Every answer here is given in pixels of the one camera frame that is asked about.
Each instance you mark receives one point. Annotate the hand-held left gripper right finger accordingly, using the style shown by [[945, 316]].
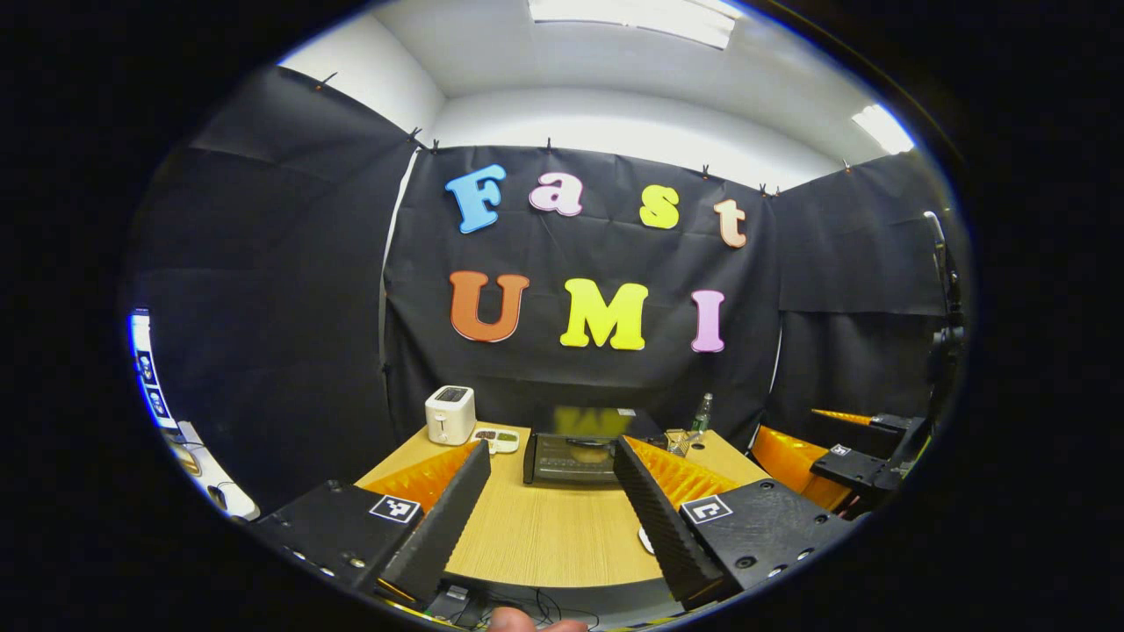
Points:
[[659, 527]]

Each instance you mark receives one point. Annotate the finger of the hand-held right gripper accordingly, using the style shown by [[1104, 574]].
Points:
[[790, 456], [896, 423]]

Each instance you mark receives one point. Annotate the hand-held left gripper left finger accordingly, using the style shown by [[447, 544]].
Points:
[[439, 535]]

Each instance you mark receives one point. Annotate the golden croissant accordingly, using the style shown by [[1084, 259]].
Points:
[[588, 453]]

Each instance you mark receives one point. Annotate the black electric oven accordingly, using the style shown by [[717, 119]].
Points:
[[562, 470]]

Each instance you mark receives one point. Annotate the white square plate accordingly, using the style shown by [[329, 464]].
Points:
[[645, 540]]

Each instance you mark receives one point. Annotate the small black box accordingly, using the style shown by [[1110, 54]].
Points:
[[452, 606]]

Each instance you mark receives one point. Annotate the glass jar with spoon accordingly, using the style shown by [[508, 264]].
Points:
[[678, 441]]

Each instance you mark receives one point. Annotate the clear water bottle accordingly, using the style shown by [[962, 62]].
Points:
[[702, 412]]

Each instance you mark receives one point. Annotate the small white compartment tray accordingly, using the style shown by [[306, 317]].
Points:
[[496, 439]]

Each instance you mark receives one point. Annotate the white toaster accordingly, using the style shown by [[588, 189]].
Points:
[[450, 417]]

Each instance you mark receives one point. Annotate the ceiling light panel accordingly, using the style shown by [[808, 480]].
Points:
[[882, 127]]

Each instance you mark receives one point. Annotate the bright computer screen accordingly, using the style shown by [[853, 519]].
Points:
[[149, 377]]

